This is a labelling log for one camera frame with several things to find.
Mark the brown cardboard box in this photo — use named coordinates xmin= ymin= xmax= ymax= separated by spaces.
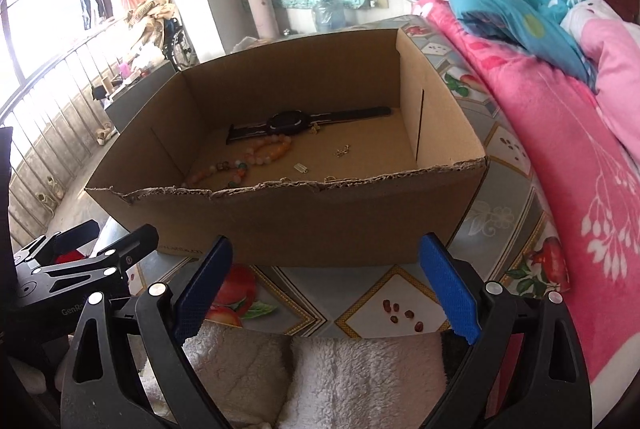
xmin=84 ymin=28 xmax=488 ymax=267

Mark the pair of white shoes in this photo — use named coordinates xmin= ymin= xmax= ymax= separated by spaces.
xmin=34 ymin=176 xmax=64 ymax=211

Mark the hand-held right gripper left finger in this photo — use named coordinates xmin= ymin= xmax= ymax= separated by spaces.
xmin=62 ymin=236 xmax=233 ymax=429

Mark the pile of clothes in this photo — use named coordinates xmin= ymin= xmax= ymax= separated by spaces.
xmin=126 ymin=0 xmax=177 ymax=51

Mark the colourful glass bead necklace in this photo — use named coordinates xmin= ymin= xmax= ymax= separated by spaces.
xmin=181 ymin=158 xmax=249 ymax=190

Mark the pair of beige shoes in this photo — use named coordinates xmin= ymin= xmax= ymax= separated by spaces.
xmin=94 ymin=122 xmax=117 ymax=146

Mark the pink floral blanket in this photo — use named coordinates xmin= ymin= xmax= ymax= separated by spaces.
xmin=410 ymin=0 xmax=640 ymax=410

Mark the grey cabinet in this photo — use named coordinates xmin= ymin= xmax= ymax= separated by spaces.
xmin=102 ymin=58 xmax=179 ymax=136

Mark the wheelchair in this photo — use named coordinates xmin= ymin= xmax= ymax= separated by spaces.
xmin=162 ymin=16 xmax=197 ymax=71

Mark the pink bead bracelet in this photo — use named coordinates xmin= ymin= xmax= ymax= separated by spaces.
xmin=242 ymin=134 xmax=294 ymax=166

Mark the clear water jug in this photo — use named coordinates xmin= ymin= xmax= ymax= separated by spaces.
xmin=312 ymin=0 xmax=347 ymax=33

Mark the blue cartoon quilt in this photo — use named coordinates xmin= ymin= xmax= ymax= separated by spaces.
xmin=446 ymin=0 xmax=640 ymax=96

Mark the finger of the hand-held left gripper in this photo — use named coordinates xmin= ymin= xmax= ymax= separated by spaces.
xmin=13 ymin=219 xmax=102 ymax=268
xmin=17 ymin=224 xmax=161 ymax=305

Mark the black round wristwatch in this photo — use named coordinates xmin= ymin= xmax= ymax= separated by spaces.
xmin=227 ymin=106 xmax=393 ymax=145

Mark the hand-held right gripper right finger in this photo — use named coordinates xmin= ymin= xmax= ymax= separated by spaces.
xmin=419 ymin=234 xmax=592 ymax=429

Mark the white fleece garment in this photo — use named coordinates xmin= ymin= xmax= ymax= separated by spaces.
xmin=142 ymin=323 xmax=447 ymax=429

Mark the metal balcony railing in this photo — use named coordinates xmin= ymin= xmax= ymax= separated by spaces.
xmin=0 ymin=24 xmax=167 ymax=251

